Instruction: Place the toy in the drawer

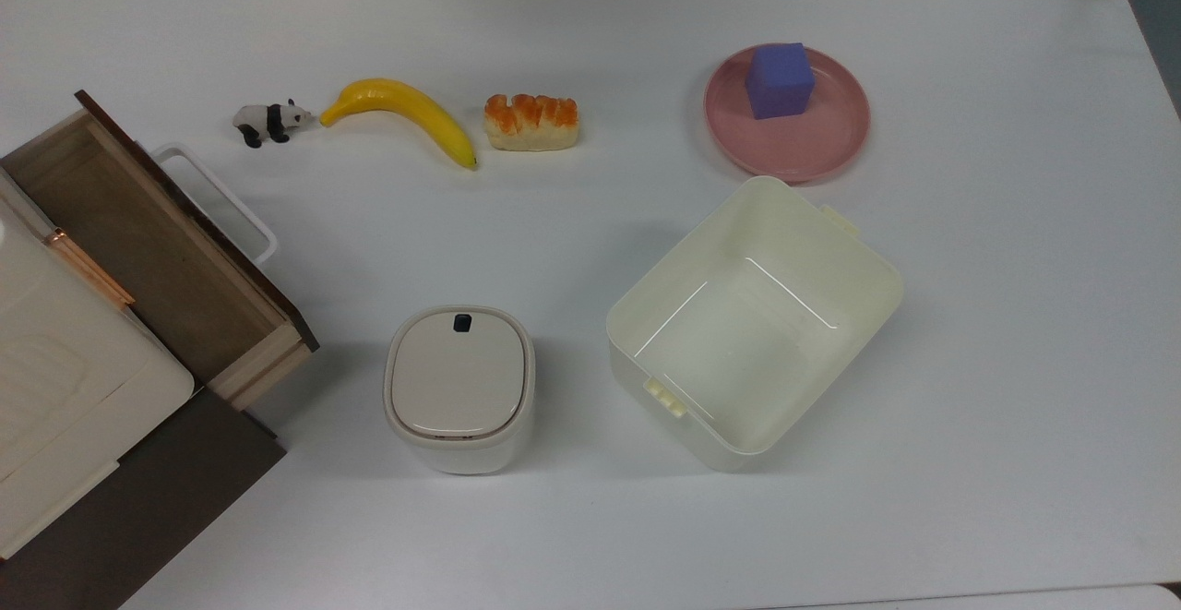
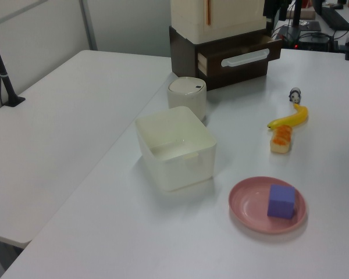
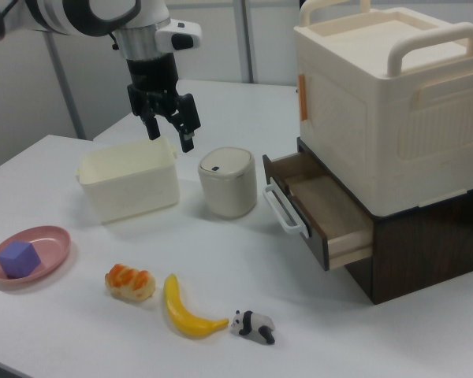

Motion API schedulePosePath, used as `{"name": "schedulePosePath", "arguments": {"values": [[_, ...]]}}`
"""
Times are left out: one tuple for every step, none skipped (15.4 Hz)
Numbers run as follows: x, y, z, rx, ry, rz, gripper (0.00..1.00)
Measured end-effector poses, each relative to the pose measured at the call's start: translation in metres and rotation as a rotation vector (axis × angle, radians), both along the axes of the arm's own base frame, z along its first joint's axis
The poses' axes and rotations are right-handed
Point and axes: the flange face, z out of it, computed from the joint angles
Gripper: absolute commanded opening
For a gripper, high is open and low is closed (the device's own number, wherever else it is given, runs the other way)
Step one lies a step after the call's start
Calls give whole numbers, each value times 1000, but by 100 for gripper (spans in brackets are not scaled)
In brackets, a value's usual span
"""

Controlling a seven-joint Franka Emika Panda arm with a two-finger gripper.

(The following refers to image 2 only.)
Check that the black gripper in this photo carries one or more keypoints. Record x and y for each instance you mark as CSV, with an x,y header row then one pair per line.
x,y
273,5

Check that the small panda toy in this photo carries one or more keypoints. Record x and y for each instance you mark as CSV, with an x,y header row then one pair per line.
x,y
295,94

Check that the yellow toy banana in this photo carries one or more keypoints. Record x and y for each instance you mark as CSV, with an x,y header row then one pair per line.
x,y
299,114

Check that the toy shrimp sushi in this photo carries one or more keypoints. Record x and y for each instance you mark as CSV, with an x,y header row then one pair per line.
x,y
280,139

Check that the black upright stand pole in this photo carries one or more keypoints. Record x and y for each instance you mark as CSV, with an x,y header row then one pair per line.
x,y
297,11

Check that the brown cardboard box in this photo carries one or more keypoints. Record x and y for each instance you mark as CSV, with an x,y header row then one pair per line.
x,y
308,12

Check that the black box with red light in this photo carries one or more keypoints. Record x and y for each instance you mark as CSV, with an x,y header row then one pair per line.
x,y
311,43

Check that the black keyboard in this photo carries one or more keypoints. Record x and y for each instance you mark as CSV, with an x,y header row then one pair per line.
x,y
334,14

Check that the cream plastic storage box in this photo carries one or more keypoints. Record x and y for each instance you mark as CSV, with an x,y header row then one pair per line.
x,y
189,17

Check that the dark brown wooden cabinet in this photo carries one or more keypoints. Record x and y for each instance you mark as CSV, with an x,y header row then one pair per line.
x,y
183,52

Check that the small cream lidded trash can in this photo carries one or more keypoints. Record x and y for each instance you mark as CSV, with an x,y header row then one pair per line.
x,y
186,101

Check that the white open plastic bin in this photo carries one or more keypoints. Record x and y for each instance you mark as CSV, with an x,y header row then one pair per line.
x,y
186,174

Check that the purple cube block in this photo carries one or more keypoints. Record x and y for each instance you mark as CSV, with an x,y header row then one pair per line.
x,y
280,203

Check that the pink plastic plate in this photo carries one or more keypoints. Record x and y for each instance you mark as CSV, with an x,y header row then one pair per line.
x,y
247,203

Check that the black flat base plate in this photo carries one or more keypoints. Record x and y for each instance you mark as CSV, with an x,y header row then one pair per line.
x,y
311,26

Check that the black camera stand pole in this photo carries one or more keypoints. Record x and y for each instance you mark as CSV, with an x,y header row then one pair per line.
x,y
5,84

